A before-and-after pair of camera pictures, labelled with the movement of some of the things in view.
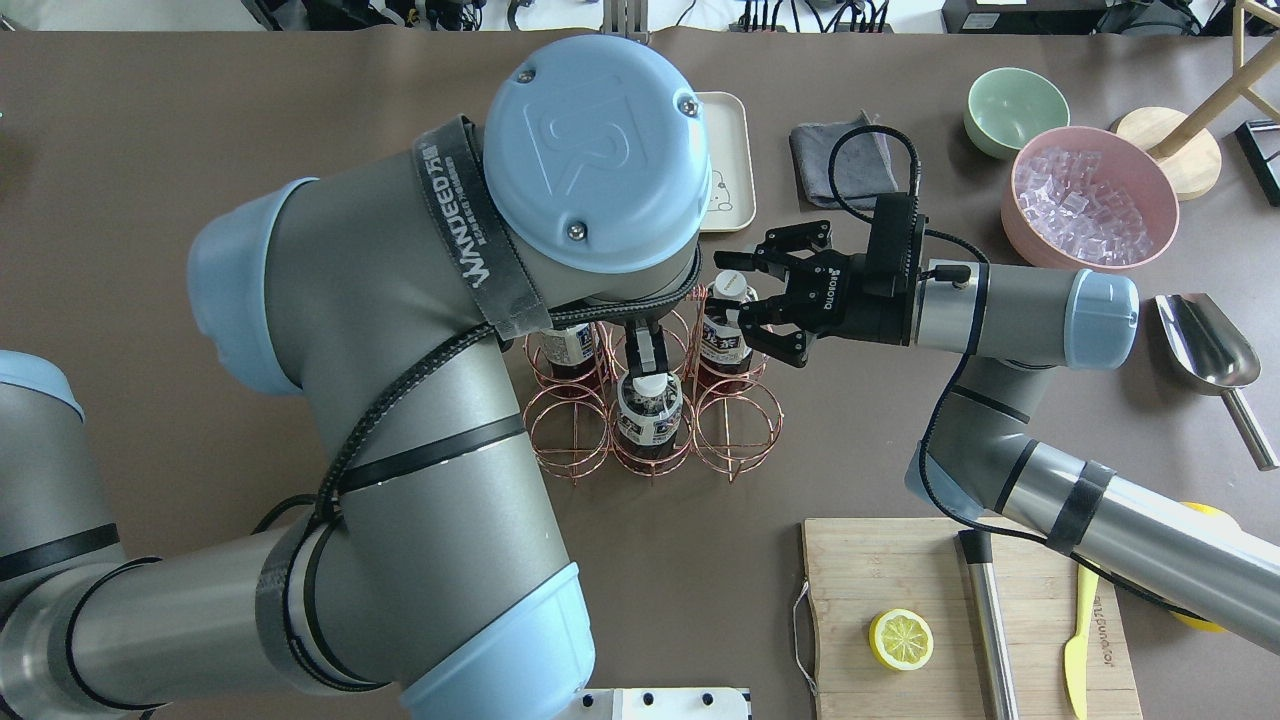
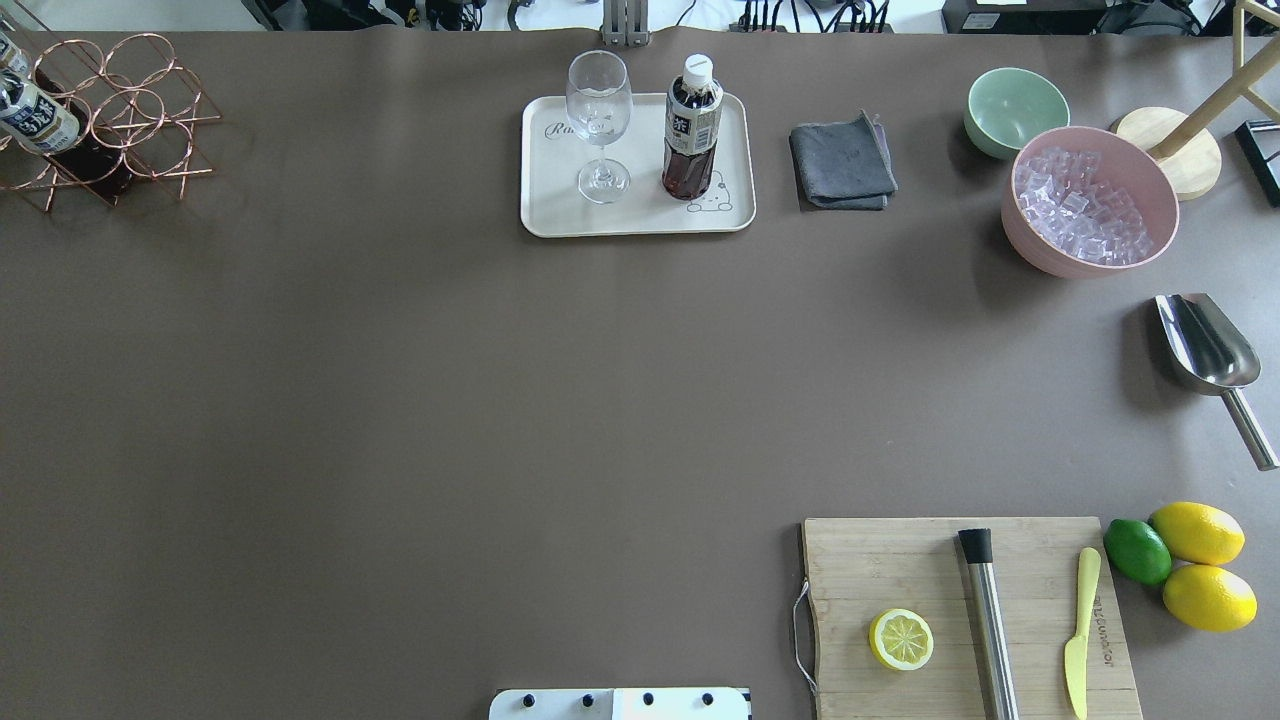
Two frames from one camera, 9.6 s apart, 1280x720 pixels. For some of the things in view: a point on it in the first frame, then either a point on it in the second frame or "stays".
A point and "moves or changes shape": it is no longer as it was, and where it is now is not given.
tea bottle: x=581 y=361 to x=12 y=56
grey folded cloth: x=865 y=164 stays
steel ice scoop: x=1213 y=360 stays
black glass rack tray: x=1260 y=140 stays
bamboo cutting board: x=857 y=570 stays
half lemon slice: x=901 y=639 stays
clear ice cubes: x=1063 y=196 stays
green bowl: x=1007 y=106 stays
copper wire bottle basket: x=714 y=405 to x=137 y=107
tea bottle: x=726 y=356 moves or changes shape
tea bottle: x=649 y=413 to x=38 y=115
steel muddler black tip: x=977 y=546 stays
